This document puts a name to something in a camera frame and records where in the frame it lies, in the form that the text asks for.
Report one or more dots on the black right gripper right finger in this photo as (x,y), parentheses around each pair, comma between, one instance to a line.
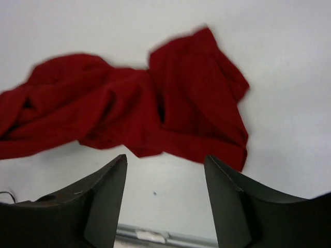
(247,213)

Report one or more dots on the white tape piece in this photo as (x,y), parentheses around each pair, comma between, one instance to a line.
(151,236)

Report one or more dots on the red t shirt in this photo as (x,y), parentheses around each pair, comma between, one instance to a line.
(184,103)

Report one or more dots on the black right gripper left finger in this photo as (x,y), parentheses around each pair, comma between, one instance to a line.
(83,214)

